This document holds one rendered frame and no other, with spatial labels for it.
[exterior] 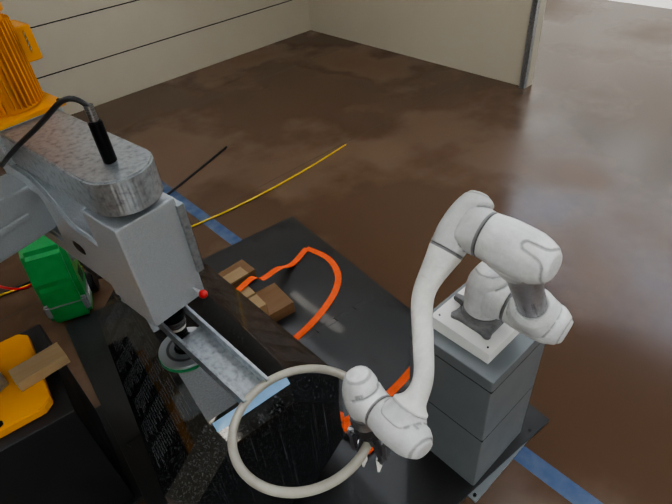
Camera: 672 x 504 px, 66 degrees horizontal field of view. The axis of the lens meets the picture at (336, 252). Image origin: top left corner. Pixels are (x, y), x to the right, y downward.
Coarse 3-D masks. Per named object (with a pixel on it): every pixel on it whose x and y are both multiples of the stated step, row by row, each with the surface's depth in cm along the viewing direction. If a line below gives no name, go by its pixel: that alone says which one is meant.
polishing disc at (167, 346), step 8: (192, 328) 214; (168, 344) 208; (160, 352) 205; (168, 352) 205; (160, 360) 202; (168, 360) 201; (176, 360) 201; (184, 360) 201; (192, 360) 201; (176, 368) 198; (184, 368) 199
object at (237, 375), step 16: (176, 336) 187; (192, 336) 193; (208, 336) 194; (192, 352) 184; (208, 352) 190; (224, 352) 190; (208, 368) 181; (224, 368) 186; (240, 368) 187; (256, 368) 183; (224, 384) 178; (240, 384) 183; (256, 384) 184; (240, 400) 176
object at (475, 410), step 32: (448, 352) 201; (512, 352) 199; (448, 384) 212; (480, 384) 195; (512, 384) 207; (448, 416) 224; (480, 416) 205; (512, 416) 231; (448, 448) 238; (480, 448) 218
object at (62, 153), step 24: (48, 120) 179; (72, 120) 178; (0, 144) 176; (24, 144) 166; (48, 144) 165; (72, 144) 163; (120, 144) 161; (24, 168) 177; (48, 168) 159; (72, 168) 151; (96, 168) 150; (120, 168) 149; (144, 168) 149; (72, 192) 156; (96, 192) 146; (120, 192) 146; (144, 192) 150; (120, 216) 151
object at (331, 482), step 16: (288, 368) 186; (304, 368) 185; (320, 368) 184; (336, 368) 182; (240, 416) 173; (368, 448) 156; (240, 464) 157; (352, 464) 152; (256, 480) 152; (336, 480) 149; (288, 496) 148; (304, 496) 148
